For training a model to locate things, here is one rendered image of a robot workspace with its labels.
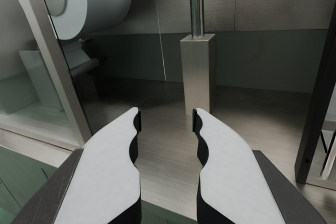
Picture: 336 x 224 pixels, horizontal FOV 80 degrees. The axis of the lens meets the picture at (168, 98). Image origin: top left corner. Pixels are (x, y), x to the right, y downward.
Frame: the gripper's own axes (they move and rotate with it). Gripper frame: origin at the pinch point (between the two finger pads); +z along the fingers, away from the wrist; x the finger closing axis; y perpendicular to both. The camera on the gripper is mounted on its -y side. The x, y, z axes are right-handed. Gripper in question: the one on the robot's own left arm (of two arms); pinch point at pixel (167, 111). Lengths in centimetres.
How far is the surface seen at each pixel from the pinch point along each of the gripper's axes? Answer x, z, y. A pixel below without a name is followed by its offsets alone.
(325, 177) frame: 34.1, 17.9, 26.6
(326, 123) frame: 30.6, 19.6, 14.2
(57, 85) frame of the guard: -26.1, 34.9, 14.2
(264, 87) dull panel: 42, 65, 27
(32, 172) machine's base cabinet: -50, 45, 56
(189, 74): 8, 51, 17
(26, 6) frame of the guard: -28.5, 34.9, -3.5
